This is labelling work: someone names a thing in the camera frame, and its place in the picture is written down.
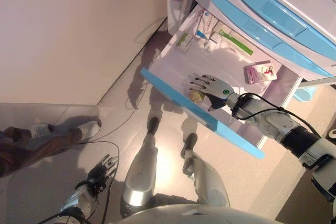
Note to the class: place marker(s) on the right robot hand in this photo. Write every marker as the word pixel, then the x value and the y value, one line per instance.
pixel 219 89

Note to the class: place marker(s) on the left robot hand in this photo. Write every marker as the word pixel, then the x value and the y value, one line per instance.
pixel 97 175

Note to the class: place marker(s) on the small yellow round object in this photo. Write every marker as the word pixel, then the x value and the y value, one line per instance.
pixel 196 96

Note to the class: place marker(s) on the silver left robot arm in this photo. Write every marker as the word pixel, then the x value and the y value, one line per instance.
pixel 76 197

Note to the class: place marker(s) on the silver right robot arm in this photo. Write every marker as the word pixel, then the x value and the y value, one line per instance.
pixel 275 124

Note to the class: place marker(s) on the pink medicine box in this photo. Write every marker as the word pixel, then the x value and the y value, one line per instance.
pixel 260 73

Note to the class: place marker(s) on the grey person shoe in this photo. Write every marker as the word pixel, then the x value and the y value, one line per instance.
pixel 39 130
pixel 89 128

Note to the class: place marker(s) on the small white blue box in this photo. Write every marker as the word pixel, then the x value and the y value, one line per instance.
pixel 214 39

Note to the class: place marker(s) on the long green white box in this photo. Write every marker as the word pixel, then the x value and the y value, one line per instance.
pixel 236 41

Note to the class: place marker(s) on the small green white box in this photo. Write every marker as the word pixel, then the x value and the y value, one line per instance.
pixel 185 42

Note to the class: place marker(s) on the large white blue box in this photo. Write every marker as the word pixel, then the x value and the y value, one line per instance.
pixel 208 23

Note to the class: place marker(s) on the person brown trousers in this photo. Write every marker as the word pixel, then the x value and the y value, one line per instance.
pixel 31 148

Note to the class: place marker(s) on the waste bin blue lid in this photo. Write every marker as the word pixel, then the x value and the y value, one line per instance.
pixel 305 94

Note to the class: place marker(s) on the white side bin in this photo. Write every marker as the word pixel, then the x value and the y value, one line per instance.
pixel 178 3

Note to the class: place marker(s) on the grey robot torso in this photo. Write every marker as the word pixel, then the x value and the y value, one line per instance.
pixel 197 214

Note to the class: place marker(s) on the caster wheel white frame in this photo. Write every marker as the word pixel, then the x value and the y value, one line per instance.
pixel 332 132

